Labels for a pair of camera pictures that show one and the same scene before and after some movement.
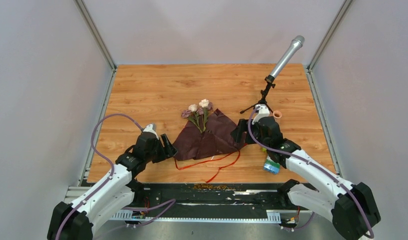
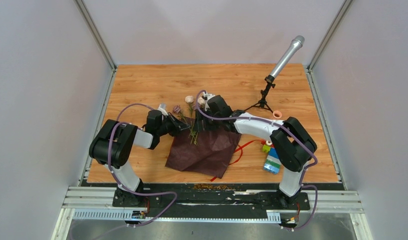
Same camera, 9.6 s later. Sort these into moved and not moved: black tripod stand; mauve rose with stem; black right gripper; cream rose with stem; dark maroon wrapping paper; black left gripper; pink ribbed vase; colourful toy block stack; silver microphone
Moved: black left gripper; cream rose with stem; black right gripper; dark maroon wrapping paper; mauve rose with stem
Not moved: colourful toy block stack; pink ribbed vase; black tripod stand; silver microphone
